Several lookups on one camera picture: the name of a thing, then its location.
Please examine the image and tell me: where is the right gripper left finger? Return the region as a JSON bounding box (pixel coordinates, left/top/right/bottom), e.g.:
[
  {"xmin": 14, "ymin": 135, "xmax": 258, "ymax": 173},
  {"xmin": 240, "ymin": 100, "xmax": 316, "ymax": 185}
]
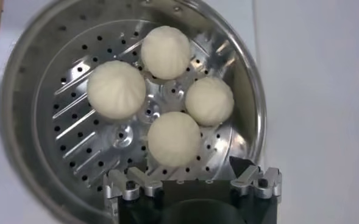
[{"xmin": 102, "ymin": 166, "xmax": 164, "ymax": 211}]

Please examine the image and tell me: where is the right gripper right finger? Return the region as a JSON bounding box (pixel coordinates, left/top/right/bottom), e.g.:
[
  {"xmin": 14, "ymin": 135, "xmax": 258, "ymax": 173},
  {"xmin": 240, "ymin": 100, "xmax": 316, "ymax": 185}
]
[{"xmin": 229, "ymin": 155, "xmax": 283, "ymax": 200}]

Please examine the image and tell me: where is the white steamed baozi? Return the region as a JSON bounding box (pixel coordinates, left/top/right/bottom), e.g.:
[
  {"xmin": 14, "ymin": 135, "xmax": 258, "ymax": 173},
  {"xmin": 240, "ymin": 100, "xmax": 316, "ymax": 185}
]
[
  {"xmin": 140, "ymin": 26, "xmax": 192, "ymax": 80},
  {"xmin": 184, "ymin": 76, "xmax": 235, "ymax": 127},
  {"xmin": 87, "ymin": 60, "xmax": 146, "ymax": 120},
  {"xmin": 147, "ymin": 111, "xmax": 202, "ymax": 167}
]

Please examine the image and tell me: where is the perforated steel steamer basket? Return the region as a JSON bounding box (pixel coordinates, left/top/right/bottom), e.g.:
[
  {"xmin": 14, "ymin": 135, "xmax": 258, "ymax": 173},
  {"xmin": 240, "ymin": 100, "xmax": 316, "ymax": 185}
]
[{"xmin": 0, "ymin": 0, "xmax": 267, "ymax": 224}]

